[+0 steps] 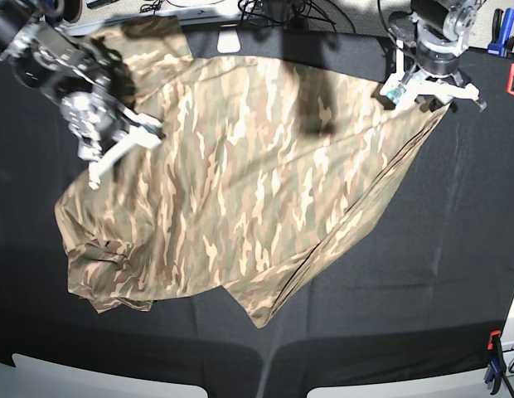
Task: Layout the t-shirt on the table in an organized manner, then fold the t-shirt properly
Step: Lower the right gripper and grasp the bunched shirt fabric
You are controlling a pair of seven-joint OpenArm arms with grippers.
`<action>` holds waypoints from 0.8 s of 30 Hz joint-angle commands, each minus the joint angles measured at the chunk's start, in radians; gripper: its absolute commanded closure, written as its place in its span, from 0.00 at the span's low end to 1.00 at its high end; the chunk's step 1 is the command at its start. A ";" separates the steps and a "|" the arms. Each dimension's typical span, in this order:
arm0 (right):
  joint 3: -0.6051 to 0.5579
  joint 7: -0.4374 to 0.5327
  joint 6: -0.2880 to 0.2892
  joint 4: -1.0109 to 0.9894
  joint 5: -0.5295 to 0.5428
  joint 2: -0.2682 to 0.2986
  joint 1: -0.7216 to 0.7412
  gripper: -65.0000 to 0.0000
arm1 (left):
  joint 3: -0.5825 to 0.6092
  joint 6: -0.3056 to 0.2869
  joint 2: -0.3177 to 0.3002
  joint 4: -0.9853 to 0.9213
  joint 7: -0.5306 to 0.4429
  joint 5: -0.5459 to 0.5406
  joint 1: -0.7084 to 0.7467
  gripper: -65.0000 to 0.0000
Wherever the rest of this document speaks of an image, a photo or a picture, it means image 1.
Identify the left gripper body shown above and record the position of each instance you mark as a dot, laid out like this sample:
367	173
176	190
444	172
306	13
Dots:
436	63

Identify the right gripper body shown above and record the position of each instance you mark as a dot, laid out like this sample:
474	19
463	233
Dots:
96	120

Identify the camouflage t-shirt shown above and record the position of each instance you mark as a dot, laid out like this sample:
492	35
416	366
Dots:
268	171

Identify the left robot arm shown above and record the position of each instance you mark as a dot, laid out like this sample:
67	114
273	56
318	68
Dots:
434	35

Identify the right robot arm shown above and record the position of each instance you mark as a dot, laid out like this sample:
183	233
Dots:
80	77

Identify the blue clamp top right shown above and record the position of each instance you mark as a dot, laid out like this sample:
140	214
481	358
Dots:
502	39

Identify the white tag on cloth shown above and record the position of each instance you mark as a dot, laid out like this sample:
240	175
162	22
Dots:
228	42

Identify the black table cloth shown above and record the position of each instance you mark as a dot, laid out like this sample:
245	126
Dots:
417	297

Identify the clamp bottom right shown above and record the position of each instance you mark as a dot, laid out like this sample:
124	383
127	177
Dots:
496	365

